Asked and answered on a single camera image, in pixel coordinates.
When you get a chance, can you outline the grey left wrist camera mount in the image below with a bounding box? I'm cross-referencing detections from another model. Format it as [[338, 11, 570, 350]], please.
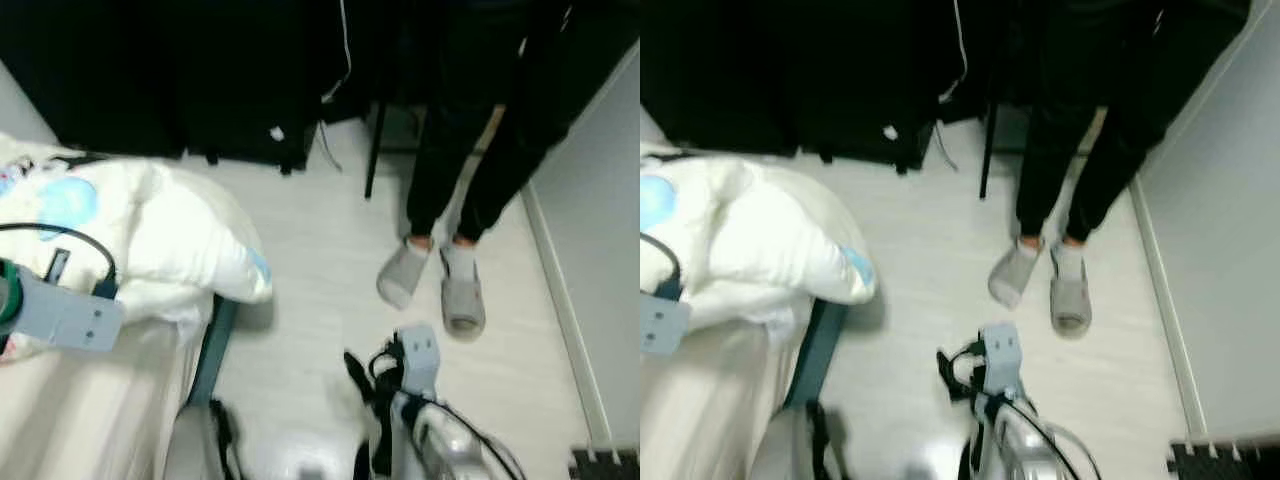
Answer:
[[10, 250, 126, 353], [640, 290, 693, 356]]

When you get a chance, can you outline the thin black pole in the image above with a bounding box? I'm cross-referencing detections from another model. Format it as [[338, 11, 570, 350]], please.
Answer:
[[363, 100, 391, 201], [980, 100, 1004, 201]]

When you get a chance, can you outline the silver robot left leg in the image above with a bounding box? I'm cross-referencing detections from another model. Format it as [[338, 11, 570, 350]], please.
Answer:
[[745, 400, 851, 480], [160, 400, 241, 480]]

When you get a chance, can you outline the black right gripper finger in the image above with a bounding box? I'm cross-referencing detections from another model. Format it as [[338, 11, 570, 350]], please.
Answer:
[[936, 348, 968, 403], [343, 348, 379, 406]]

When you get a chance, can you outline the white skirting board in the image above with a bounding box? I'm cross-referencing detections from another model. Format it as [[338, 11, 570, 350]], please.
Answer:
[[518, 180, 613, 446], [1130, 175, 1206, 441]]

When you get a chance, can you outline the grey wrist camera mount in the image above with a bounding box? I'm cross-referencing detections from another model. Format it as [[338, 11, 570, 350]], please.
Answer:
[[640, 290, 693, 356], [395, 322, 443, 396], [10, 250, 126, 353], [978, 322, 1026, 396]]

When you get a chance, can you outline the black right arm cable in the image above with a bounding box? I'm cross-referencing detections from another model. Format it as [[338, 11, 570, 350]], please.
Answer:
[[368, 338, 526, 480], [955, 340, 1101, 480]]

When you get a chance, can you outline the cream cartoon print quilt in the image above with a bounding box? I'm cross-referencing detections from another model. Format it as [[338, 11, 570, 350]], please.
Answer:
[[0, 135, 273, 361], [640, 145, 878, 331]]

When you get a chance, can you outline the thin white cord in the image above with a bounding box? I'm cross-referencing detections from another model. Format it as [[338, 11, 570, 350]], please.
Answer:
[[935, 0, 966, 106], [318, 0, 353, 106]]

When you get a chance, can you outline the person in grey slippers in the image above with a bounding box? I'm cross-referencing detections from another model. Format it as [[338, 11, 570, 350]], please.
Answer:
[[988, 0, 1251, 336], [375, 0, 601, 336]]

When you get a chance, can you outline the plain black suitcase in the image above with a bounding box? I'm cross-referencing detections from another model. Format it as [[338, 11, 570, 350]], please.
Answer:
[[640, 0, 801, 156], [0, 0, 186, 161]]

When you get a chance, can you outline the black ribbed mat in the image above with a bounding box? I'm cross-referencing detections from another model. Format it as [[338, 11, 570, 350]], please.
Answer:
[[568, 447, 641, 480], [1167, 433, 1280, 480]]

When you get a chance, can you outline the dark teal bed frame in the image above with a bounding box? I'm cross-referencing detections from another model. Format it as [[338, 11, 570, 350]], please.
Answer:
[[185, 295, 241, 411], [785, 298, 851, 411]]

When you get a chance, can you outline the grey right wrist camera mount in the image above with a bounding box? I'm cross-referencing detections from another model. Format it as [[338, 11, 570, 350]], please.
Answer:
[[395, 322, 443, 396], [978, 322, 1026, 396]]

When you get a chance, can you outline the bed mattress with beige sheet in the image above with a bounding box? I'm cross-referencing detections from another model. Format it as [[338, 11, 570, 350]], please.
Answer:
[[640, 310, 816, 480], [0, 300, 206, 480]]

